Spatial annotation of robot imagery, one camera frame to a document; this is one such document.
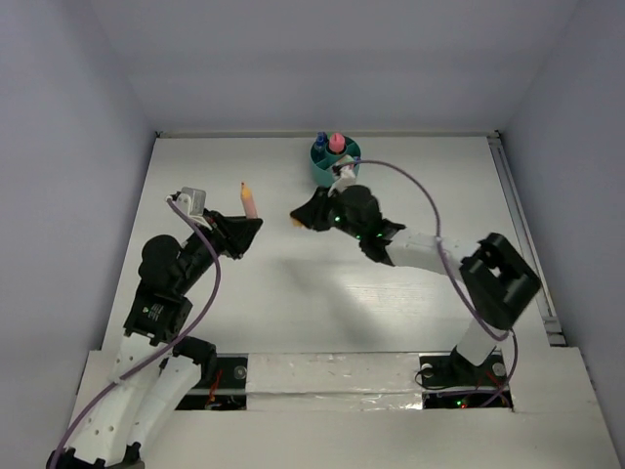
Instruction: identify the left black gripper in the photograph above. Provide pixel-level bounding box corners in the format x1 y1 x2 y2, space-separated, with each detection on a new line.
176 206 263 292

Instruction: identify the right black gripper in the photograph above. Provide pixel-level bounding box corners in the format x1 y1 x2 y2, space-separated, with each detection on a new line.
289 187 364 241

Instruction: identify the orange tip pink highlighter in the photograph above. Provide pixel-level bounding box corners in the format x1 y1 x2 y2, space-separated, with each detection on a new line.
240 182 258 219

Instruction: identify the green tip clear highlighter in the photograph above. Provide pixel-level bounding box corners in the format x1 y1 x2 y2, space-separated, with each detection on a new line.
337 154 354 164

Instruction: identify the blue cap white pen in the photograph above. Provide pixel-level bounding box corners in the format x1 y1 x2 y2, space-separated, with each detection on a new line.
313 132 327 159

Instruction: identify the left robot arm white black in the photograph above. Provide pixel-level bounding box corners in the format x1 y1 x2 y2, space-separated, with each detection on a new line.
46 210 263 468

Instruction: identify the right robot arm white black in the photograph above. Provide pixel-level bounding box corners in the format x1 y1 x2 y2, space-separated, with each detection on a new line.
290 185 541 383

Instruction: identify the teal round organizer container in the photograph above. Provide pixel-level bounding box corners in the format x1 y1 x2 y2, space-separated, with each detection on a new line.
310 134 361 188

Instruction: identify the pink topped centre tube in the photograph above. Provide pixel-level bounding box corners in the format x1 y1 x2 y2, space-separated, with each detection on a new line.
327 133 347 155

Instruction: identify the foil covered front board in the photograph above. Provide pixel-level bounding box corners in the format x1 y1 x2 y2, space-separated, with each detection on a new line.
245 353 423 412

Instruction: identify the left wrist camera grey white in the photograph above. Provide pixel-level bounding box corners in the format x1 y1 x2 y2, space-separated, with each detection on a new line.
167 187 206 218

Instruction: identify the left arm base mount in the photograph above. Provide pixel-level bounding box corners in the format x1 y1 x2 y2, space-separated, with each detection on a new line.
176 355 248 411

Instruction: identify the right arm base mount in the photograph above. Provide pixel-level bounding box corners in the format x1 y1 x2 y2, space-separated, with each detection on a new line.
414 339 519 410

